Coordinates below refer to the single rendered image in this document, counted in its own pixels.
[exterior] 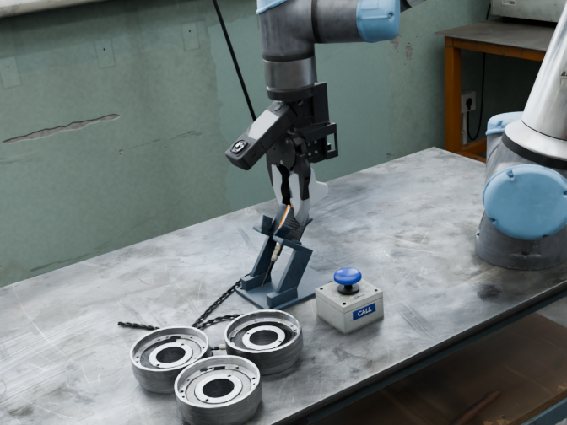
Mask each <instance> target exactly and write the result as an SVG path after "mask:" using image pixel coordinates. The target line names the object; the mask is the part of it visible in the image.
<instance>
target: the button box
mask: <svg viewBox="0 0 567 425"><path fill-rule="evenodd" d="M315 291H316V310H317V315H318V316H319V317H321V318H322V319H323V320H324V321H326V322H327V323H329V324H330V325H332V326H333V327H335V328H336V329H338V330H339V331H341V332H342V333H343V334H344V335H347V334H348V333H351V332H353V331H356V330H358V329H360V328H362V327H364V326H367V325H369V324H371V323H374V322H376V321H378V320H381V319H383V318H384V304H383V291H382V290H380V289H379V288H377V287H375V286H374V285H372V284H370V283H369V282H366V281H365V280H364V279H361V280H360V281H359V282H357V283H355V284H353V287H352V288H351V289H345V288H344V285H341V284H338V283H336V282H335V281H334V282H330V283H328V284H326V285H324V286H321V287H319V288H316V289H315Z"/></svg>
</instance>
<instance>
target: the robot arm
mask: <svg viewBox="0 0 567 425"><path fill-rule="evenodd" d="M424 1H426V0H257V11H256V14H258V19H259V28H260V36H261V44H262V59H263V66H264V75H265V83H266V85H267V97H268V98H269V99H270V100H277V101H274V102H273V103H272V104H271V105H270V106H269V107H268V108H267V109H266V110H265V111H264V112H263V113H262V114H261V115H260V116H259V117H258V118H257V119H256V120H255V121H254V122H253V124H252V125H251V126H250V127H249V128H248V129H247V130H246V131H245V132H244V133H243V134H242V135H241V136H240V137H239V138H238V139H237V140H236V141H235V142H234V143H233V144H232V145H231V146H230V147H229V149H228V150H227V151H226V152H225V155H226V157H227V158H228V159H229V161H230V162H231V163H232V164H233V165H234V166H236V167H239V168H241V169H243V170H249V169H250V168H251V167H252V166H253V165H254V164H255V163H256V162H257V161H258V160H259V159H260V158H261V157H262V156H263V155H264V154H265V153H266V152H267V153H266V161H267V170H268V173H269V177H270V181H271V183H272V187H273V189H274V192H275V195H276V197H277V200H278V203H279V206H280V205H281V203H283V204H285V205H287V206H288V205H290V206H291V203H290V198H292V197H293V200H292V203H293V206H294V218H295V219H296V220H297V221H298V223H299V224H300V226H304V225H305V223H306V220H307V218H308V213H309V210H310V208H311V207H312V206H314V205H315V204H316V203H318V202H319V201H320V200H322V199H323V198H324V197H326V196H327V193H328V186H327V184H326V183H322V182H319V181H316V178H315V173H314V170H313V169H312V168H311V166H310V163H313V164H314V163H318V162H321V161H323V160H325V159H326V160H328V159H332V158H335V157H337V156H338V134H337V123H335V122H331V121H329V111H328V98H327V82H320V83H319V82H317V74H316V54H315V44H330V43H352V42H368V43H376V42H378V41H384V40H393V39H395V38H396V37H397V35H398V32H399V27H400V13H401V12H403V11H405V10H408V9H409V8H411V7H413V6H415V5H417V4H419V3H422V2H424ZM278 101H280V102H278ZM333 133H334V142H335V149H334V150H332V149H331V144H330V143H327V135H330V134H333ZM486 136H487V162H486V175H485V187H484V189H483V205H484V208H485V209H484V212H483V216H482V218H481V221H480V224H479V226H478V230H477V232H476V234H475V251H476V253H477V255H478V256H479V257H480V258H481V259H482V260H484V261H486V262H488V263H489V264H492V265H494V266H498V267H502V268H506V269H511V270H518V271H536V270H543V269H548V268H551V267H554V266H558V265H560V264H562V263H564V262H565V261H567V226H566V224H567V0H566V3H565V5H564V9H563V11H562V14H561V15H560V18H559V22H558V24H557V26H556V29H555V31H554V33H553V37H552V40H551V42H550V44H549V47H548V50H547V53H546V55H545V57H544V59H543V64H542V66H541V68H540V70H539V73H538V75H537V79H536V81H535V84H534V86H533V88H532V92H531V94H530V97H529V99H528V101H527V104H526V108H525V110H524V112H511V113H504V114H500V115H497V116H493V117H492V118H490V119H489V122H488V130H487V131H486ZM329 150H332V151H329ZM328 151H329V152H328Z"/></svg>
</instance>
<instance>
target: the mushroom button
mask: <svg viewBox="0 0 567 425"><path fill-rule="evenodd" d="M333 279H334V281H335V282H336V283H338V284H341V285H344V288H345V289H351V288H352V287H353V284H355V283H357V282H359V281H360V280H361V279H362V274H361V272H360V271H359V270H358V269H356V268H353V267H344V268H341V269H338V270H336V271H335V273H334V275H333Z"/></svg>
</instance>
